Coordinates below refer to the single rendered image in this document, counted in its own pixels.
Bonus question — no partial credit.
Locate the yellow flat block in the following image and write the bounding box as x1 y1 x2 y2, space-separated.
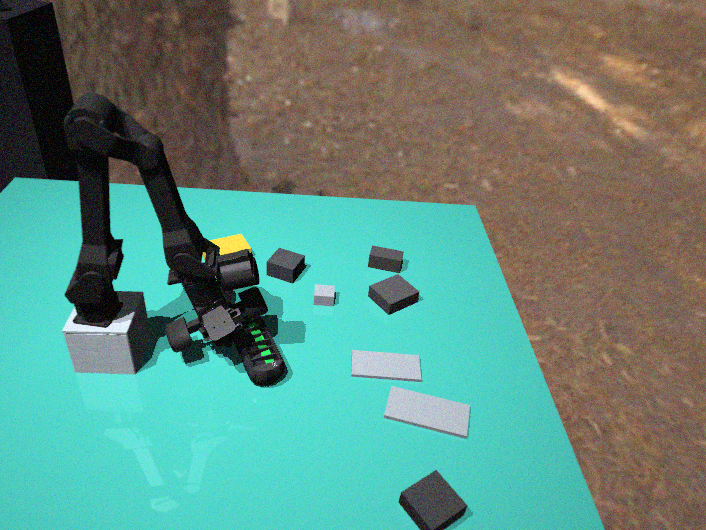
209 234 251 255

